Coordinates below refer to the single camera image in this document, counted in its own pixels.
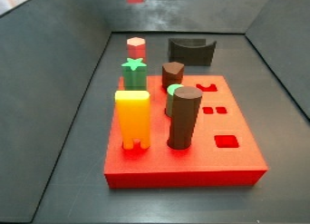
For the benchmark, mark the green round cylinder peg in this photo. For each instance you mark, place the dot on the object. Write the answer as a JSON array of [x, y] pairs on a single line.
[[171, 89]]

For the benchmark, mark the red peg board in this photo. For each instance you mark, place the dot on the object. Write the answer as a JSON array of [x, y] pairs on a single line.
[[223, 157]]

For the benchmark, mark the red hexagon peg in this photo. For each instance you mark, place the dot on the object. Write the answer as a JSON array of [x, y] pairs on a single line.
[[136, 47]]

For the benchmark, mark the tall dark brown cylinder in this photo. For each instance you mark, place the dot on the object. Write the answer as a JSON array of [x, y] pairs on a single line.
[[186, 104]]

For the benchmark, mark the green star peg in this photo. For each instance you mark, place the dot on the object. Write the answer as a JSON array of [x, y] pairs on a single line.
[[134, 75]]

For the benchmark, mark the yellow orange block peg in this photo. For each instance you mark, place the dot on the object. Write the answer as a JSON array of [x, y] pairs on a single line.
[[132, 109]]

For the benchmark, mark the brown pentagon peg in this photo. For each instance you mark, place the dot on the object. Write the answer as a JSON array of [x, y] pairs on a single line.
[[172, 72]]

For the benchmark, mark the black curved holder stand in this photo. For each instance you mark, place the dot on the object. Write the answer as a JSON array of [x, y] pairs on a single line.
[[192, 52]]

